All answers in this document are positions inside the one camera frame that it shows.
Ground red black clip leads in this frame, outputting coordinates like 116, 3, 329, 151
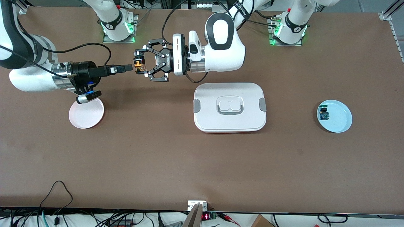
218, 213, 241, 227

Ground black looped table cable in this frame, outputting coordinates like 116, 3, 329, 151
39, 180, 74, 218

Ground black flat looped cable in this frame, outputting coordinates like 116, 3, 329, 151
317, 214, 348, 224

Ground orange black switch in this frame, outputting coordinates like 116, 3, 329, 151
134, 52, 148, 75

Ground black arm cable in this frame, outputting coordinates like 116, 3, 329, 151
162, 0, 253, 84
0, 43, 112, 78

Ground grey metal bar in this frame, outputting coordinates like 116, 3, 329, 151
181, 203, 203, 227

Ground perforated white metal rail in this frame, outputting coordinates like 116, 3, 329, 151
389, 20, 404, 63

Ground pink round plate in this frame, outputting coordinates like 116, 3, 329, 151
68, 98, 104, 129

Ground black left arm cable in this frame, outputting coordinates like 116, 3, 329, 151
162, 0, 253, 84

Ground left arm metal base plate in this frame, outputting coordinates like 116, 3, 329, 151
268, 17, 303, 47

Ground silver electrical box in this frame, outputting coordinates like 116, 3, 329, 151
181, 0, 228, 10

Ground black red power strip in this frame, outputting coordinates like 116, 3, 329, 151
109, 219, 133, 227

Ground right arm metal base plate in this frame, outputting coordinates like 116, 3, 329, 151
103, 14, 139, 44

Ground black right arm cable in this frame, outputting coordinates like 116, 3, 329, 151
0, 43, 112, 78

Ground white lidded lunch box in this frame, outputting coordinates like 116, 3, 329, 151
193, 83, 267, 133

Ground light blue round plate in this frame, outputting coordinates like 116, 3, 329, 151
317, 100, 353, 133

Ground slanted aluminium profile rail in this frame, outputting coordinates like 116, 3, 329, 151
378, 0, 404, 21

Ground small white mount block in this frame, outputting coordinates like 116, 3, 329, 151
187, 201, 208, 211

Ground brown cardboard box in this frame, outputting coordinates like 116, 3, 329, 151
251, 214, 276, 227

